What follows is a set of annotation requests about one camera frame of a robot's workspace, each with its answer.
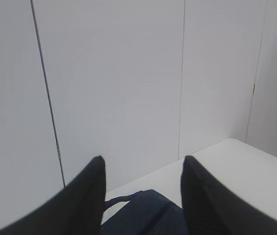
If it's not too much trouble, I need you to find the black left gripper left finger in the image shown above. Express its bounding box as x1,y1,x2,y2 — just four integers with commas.
0,156,106,235

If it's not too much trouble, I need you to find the navy blue fabric lunch bag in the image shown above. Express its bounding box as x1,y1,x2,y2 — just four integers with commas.
100,189,188,235

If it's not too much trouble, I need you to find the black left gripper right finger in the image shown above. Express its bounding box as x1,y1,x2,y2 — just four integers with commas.
180,156,277,235

